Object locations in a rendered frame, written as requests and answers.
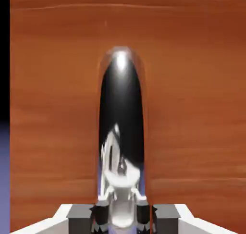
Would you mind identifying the reddish brown wooden cabinet door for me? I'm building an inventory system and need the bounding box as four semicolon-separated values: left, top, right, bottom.
9;0;246;234

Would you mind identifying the shiny dark metal handle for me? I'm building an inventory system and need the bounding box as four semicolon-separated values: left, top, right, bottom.
95;46;154;234

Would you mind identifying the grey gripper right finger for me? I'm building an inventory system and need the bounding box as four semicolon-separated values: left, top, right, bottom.
151;203;238;234

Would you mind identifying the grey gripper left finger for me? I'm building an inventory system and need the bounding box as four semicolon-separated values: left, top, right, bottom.
10;203;97;234

